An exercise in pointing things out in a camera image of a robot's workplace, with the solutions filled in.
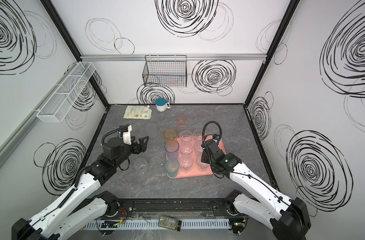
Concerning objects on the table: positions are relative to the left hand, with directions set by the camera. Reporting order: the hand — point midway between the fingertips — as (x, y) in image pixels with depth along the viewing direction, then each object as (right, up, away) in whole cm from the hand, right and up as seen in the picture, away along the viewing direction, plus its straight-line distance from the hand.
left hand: (142, 136), depth 76 cm
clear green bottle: (+15, -38, -10) cm, 42 cm away
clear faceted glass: (+23, -2, +21) cm, 31 cm away
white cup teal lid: (+5, +20, +36) cm, 41 cm away
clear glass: (+30, -2, +20) cm, 37 cm away
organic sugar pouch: (-14, +14, +39) cm, 44 cm away
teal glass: (+14, -18, +8) cm, 25 cm away
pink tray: (+24, -9, +13) cm, 28 cm away
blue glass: (+14, -7, +9) cm, 18 cm away
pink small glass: (+19, +9, +30) cm, 37 cm away
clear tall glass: (+22, -15, +7) cm, 28 cm away
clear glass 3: (+32, -18, +8) cm, 38 cm away
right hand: (+32, -10, +3) cm, 33 cm away
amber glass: (+13, 0, +13) cm, 19 cm away
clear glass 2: (+30, -9, +17) cm, 36 cm away
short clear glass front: (-4, -18, +10) cm, 21 cm away
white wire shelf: (-41, +16, -3) cm, 44 cm away
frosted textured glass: (-2, +2, +25) cm, 25 cm away
